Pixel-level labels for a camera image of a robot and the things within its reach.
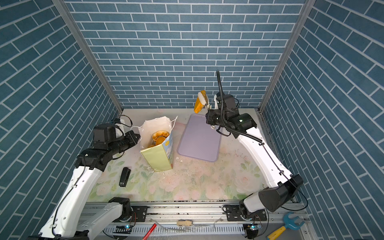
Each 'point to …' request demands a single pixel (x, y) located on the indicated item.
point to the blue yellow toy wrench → (293, 224)
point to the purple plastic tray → (199, 140)
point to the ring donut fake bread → (159, 133)
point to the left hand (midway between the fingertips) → (141, 134)
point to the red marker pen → (149, 232)
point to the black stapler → (125, 175)
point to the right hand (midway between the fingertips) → (205, 113)
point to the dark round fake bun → (159, 140)
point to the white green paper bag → (160, 156)
